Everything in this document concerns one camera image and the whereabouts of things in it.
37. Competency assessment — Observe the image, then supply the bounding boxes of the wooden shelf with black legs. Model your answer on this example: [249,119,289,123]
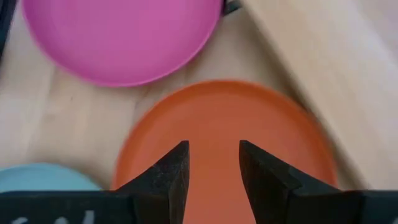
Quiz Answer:
[221,0,398,191]

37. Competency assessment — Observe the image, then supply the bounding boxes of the pink plate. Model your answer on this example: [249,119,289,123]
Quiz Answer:
[22,0,223,88]

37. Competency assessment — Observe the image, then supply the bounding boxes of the light blue plate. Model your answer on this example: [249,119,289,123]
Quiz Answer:
[0,162,102,192]

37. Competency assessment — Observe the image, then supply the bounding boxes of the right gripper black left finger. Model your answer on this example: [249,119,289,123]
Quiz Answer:
[118,139,190,224]

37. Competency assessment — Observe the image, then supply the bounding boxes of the orange plate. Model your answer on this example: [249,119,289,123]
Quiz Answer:
[111,80,339,224]

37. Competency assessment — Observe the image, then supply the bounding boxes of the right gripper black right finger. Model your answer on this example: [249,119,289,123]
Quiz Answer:
[238,139,364,224]

